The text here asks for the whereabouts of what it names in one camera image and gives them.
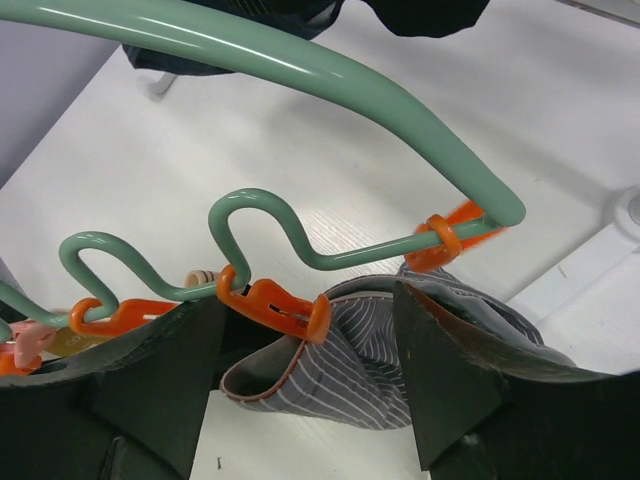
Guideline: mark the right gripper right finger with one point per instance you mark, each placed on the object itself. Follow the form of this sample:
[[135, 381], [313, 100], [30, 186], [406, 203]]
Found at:
[[484, 408]]

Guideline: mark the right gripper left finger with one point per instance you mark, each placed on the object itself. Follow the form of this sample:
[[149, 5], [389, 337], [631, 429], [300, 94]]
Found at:
[[131, 408]]

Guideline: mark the grey striped underwear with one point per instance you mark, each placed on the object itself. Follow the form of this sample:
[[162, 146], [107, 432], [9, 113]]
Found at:
[[354, 377]]

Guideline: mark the black underwear beige waistband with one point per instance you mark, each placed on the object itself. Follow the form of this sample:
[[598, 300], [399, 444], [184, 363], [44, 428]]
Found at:
[[67, 343]]

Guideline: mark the navy underwear beige waistband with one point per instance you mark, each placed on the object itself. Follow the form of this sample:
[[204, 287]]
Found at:
[[144, 59]]

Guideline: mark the white clothes rack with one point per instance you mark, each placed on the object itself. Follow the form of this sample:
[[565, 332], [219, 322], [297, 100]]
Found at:
[[567, 267]]

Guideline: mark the right black shorts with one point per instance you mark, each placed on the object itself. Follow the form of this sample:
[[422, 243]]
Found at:
[[428, 18]]

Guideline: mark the black shorts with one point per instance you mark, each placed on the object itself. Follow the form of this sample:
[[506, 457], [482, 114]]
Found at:
[[304, 19], [428, 18]]

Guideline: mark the left black shorts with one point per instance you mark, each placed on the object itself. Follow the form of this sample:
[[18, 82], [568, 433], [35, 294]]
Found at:
[[304, 19]]

